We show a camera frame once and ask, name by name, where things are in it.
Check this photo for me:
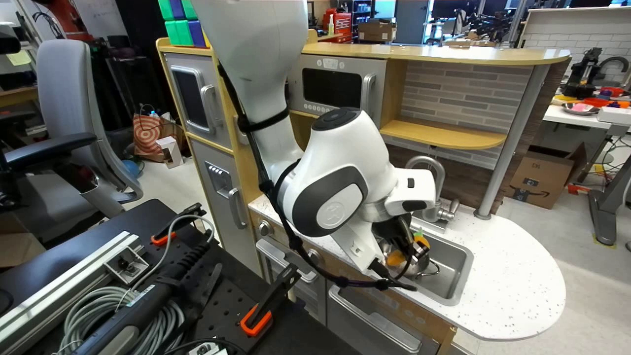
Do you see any wooden toy kitchen unit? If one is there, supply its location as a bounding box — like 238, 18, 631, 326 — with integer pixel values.
153, 36, 571, 355

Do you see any orange toy carrot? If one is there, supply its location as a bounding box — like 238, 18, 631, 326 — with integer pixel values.
384, 245, 407, 268

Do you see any toy microwave door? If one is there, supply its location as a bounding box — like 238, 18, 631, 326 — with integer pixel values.
287, 55, 386, 120

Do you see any toy oven door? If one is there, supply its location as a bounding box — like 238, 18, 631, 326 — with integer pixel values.
165, 53, 230, 146

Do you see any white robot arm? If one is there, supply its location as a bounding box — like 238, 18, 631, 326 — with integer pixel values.
192, 0, 437, 272

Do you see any silver toy faucet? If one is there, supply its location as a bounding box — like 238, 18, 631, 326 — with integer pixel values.
405, 156, 459, 227

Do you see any black pegboard base plate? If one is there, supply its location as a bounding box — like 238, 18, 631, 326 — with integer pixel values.
0, 199, 354, 355

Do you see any silver aluminium rail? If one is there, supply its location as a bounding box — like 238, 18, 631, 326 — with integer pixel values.
0, 231, 137, 343

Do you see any grey office chair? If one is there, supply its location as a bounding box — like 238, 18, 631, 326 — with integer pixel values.
1, 40, 143, 225

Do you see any toy kitchen sink basin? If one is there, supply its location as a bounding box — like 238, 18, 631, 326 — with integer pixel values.
386, 227, 472, 306

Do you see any cardboard box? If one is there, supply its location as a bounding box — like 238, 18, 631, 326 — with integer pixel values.
508, 144, 585, 209

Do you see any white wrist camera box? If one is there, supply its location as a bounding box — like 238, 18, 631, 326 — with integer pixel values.
384, 168, 433, 215

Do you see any silver metal pot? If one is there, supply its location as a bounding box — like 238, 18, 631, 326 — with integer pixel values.
403, 237, 437, 278

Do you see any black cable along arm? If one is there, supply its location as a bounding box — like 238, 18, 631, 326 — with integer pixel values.
214, 61, 421, 292

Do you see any grey cable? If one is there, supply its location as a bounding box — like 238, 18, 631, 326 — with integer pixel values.
54, 213, 218, 355

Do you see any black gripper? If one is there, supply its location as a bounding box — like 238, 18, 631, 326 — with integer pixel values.
380, 215, 423, 253

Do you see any orange handled clamp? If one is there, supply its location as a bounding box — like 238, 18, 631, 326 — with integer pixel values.
238, 264, 299, 337

